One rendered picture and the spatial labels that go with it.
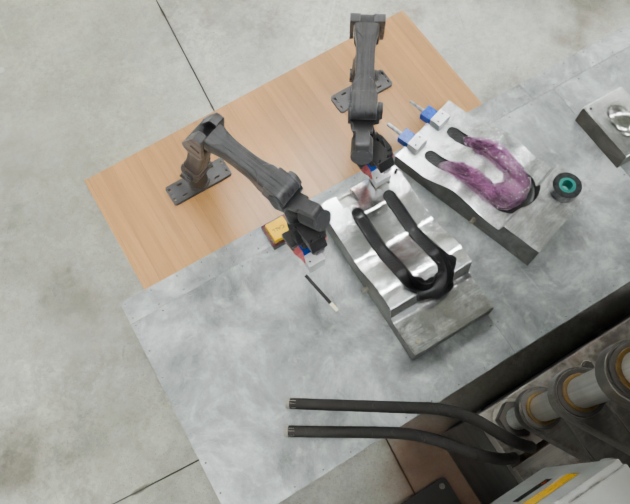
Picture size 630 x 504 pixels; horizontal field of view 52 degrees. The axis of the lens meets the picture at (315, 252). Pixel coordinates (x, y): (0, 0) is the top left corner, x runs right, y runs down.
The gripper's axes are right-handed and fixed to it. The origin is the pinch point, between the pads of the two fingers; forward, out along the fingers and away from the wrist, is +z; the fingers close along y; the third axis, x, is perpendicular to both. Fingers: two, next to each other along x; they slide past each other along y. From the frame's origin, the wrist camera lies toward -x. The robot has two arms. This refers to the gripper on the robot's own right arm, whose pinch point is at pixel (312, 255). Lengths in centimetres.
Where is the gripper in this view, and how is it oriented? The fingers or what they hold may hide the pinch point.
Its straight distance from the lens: 171.9
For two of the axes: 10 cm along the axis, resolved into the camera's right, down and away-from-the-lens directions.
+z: 2.5, 6.8, 6.9
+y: 8.6, -4.9, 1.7
